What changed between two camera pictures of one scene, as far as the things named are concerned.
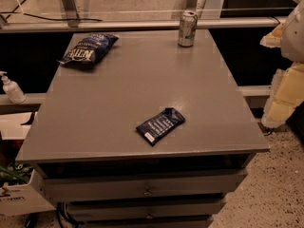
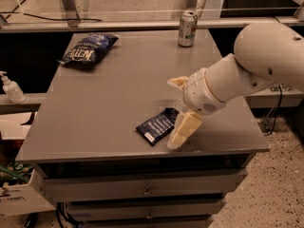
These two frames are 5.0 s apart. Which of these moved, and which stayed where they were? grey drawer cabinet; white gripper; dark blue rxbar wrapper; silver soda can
Moved: white gripper
Stayed: dark blue rxbar wrapper; silver soda can; grey drawer cabinet
